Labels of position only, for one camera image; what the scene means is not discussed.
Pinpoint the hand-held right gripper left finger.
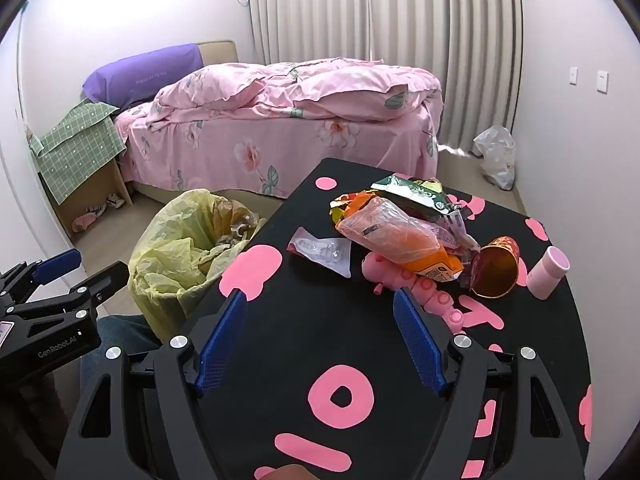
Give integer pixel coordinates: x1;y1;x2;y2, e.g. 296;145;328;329
55;290;251;480

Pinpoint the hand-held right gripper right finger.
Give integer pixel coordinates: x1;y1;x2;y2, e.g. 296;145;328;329
392;287;586;480

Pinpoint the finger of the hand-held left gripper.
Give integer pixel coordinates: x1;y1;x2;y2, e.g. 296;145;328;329
0;248;82;306
10;261;130;320

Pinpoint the trash bin with yellow bag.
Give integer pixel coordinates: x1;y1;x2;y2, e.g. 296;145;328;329
127;188;268;341

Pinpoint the orange snack bag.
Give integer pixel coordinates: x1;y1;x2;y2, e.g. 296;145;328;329
330;191;473;282

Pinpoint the red paper cup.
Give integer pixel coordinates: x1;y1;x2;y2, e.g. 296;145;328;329
469;236;521;300

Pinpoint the pink slipper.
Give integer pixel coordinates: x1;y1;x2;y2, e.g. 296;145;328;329
71;208;106;233

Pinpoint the pink caterpillar toy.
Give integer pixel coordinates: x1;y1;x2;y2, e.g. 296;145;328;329
362;252;468;333

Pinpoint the black tablecloth with pink print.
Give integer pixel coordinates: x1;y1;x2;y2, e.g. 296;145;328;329
190;157;593;480

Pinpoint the green checkered cloth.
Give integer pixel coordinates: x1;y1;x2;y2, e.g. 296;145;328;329
28;100;128;206

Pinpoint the clear plastic wrapper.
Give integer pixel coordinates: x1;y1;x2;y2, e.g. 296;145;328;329
287;226;354;277

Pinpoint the small pink cup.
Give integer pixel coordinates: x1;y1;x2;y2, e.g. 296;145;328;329
527;246;571;301

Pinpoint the green snack wrapper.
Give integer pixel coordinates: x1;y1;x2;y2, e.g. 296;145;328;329
370;173;453;221

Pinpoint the bed with pink floral sheet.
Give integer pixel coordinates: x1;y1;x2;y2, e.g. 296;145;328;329
114;57;446;206

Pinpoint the purple pillow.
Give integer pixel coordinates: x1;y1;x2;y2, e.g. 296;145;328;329
81;42;205;108

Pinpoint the white plastic bag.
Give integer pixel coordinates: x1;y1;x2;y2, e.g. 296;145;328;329
471;125;517;191

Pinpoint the beige headboard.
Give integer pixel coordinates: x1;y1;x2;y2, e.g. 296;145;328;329
197;40;238;68

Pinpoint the pink floral duvet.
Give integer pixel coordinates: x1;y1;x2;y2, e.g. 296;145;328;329
152;58;443;123

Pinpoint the white pleated curtain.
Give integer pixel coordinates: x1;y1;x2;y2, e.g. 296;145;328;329
246;0;523;156

